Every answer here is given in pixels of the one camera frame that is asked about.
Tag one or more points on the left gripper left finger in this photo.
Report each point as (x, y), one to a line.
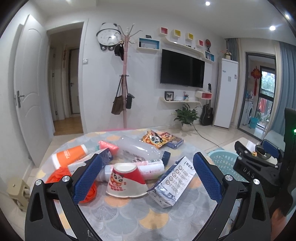
(42, 219)

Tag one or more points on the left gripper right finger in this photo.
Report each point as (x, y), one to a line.
(241, 212)

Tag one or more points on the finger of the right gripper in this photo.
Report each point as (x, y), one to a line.
(259, 156)
(272, 149)

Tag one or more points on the orange wipes canister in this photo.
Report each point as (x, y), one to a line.
(69, 156)

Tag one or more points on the blue small box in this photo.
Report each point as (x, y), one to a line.
(175, 142)

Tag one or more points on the white blue milk carton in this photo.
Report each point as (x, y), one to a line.
(170, 186)

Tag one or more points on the red white paper cup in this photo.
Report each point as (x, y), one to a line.
(126, 181)

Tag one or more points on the pink white cylindrical can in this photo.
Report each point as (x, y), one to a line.
(150, 170)

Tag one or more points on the pink tissue pack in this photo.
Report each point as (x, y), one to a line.
(106, 145)

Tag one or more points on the clear plastic bottle blue cap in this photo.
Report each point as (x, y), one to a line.
(140, 148)

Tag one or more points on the white printed wrapper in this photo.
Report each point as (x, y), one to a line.
(132, 157)

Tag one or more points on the white room door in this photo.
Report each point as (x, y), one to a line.
(31, 89)

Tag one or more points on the white coffee table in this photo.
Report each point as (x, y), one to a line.
(246, 143)

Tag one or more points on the grey sofa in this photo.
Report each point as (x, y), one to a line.
(275, 138)

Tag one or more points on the light blue laundry basket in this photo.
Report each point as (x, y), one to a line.
(225, 161)

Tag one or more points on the blue plastic bucket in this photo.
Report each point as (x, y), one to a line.
(253, 123)

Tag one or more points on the washing machine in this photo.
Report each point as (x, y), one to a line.
(247, 112)

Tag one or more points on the beige small stool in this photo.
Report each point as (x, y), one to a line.
(19, 192)

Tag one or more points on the black acoustic guitar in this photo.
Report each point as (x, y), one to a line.
(206, 117)

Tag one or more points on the blue window curtain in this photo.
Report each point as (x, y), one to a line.
(287, 86)

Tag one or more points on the green potted plant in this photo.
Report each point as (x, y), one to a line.
(186, 117)

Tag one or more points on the white refrigerator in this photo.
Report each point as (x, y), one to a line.
(226, 93)

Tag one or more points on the red snack packet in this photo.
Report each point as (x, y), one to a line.
(167, 136)

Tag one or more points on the red chinese knot decoration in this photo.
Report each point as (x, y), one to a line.
(256, 74)

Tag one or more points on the orange panda snack bag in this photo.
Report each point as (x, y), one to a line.
(154, 139)

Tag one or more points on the black small hanging bag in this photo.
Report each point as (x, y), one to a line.
(129, 99)

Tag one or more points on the brown hanging handbag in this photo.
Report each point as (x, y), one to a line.
(117, 107)

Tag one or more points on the black hanging cap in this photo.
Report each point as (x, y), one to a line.
(119, 50)

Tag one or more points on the pink coat rack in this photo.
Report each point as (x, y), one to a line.
(126, 40)

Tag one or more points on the white curved wall shelf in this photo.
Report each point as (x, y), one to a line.
(179, 101)

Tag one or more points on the butterfly picture frame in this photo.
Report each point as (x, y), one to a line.
(169, 96)

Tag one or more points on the black wall television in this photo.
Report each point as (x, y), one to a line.
(181, 69)

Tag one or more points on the upper curved wall shelf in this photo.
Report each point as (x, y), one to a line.
(206, 56)

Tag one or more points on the blue rectangular wall box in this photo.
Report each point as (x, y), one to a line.
(148, 44)

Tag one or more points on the panda wall clock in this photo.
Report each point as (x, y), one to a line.
(108, 36)

